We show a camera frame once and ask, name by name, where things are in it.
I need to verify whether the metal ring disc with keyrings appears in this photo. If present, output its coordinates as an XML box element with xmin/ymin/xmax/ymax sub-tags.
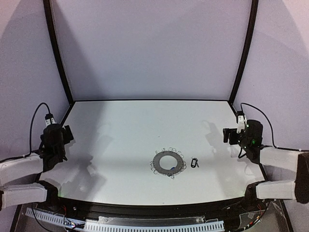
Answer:
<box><xmin>150</xmin><ymin>147</ymin><xmax>187</xmax><ymax>179</ymax></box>

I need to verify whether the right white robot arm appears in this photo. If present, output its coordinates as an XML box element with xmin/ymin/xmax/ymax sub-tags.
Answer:
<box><xmin>223</xmin><ymin>119</ymin><xmax>309</xmax><ymax>204</ymax></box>

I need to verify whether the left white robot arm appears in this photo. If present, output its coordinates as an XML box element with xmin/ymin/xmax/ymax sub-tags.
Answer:
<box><xmin>0</xmin><ymin>124</ymin><xmax>74</xmax><ymax>210</ymax></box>

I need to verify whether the black tag key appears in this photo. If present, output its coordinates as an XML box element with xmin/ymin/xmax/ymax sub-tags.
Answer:
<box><xmin>190</xmin><ymin>157</ymin><xmax>199</xmax><ymax>168</ymax></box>

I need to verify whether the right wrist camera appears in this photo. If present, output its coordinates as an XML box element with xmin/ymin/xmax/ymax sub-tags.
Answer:
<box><xmin>236</xmin><ymin>111</ymin><xmax>247</xmax><ymax>134</ymax></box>

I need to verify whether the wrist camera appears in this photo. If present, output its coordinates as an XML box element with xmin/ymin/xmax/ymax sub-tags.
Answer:
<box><xmin>44</xmin><ymin>113</ymin><xmax>56</xmax><ymax>127</ymax></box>
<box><xmin>236</xmin><ymin>111</ymin><xmax>247</xmax><ymax>134</ymax></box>

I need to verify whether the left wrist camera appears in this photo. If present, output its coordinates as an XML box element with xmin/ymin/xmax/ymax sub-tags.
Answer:
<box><xmin>44</xmin><ymin>113</ymin><xmax>56</xmax><ymax>127</ymax></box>

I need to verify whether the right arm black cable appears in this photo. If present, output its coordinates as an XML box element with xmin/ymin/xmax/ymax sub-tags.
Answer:
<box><xmin>240</xmin><ymin>102</ymin><xmax>302</xmax><ymax>152</ymax></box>

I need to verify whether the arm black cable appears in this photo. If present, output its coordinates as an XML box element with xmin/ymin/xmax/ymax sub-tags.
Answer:
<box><xmin>0</xmin><ymin>102</ymin><xmax>53</xmax><ymax>162</ymax></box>
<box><xmin>240</xmin><ymin>102</ymin><xmax>302</xmax><ymax>152</ymax></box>

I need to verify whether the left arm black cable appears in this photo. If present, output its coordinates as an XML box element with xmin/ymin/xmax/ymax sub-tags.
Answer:
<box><xmin>0</xmin><ymin>102</ymin><xmax>53</xmax><ymax>162</ymax></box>

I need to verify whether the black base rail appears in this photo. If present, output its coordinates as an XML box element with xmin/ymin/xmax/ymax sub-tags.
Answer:
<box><xmin>51</xmin><ymin>197</ymin><xmax>254</xmax><ymax>219</ymax></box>

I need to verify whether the right black frame post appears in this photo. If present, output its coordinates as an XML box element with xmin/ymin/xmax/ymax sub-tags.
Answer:
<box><xmin>228</xmin><ymin>0</ymin><xmax>259</xmax><ymax>106</ymax></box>

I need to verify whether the black frame post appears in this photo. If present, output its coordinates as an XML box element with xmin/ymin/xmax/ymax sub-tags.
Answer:
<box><xmin>43</xmin><ymin>0</ymin><xmax>74</xmax><ymax>106</ymax></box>
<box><xmin>228</xmin><ymin>0</ymin><xmax>259</xmax><ymax>106</ymax></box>

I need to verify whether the white slotted cable duct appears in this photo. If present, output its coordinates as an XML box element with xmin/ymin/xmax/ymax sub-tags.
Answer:
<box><xmin>25</xmin><ymin>207</ymin><xmax>225</xmax><ymax>232</ymax></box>

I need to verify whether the left black frame post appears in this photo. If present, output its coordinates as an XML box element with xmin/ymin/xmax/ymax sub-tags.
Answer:
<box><xmin>43</xmin><ymin>0</ymin><xmax>74</xmax><ymax>106</ymax></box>

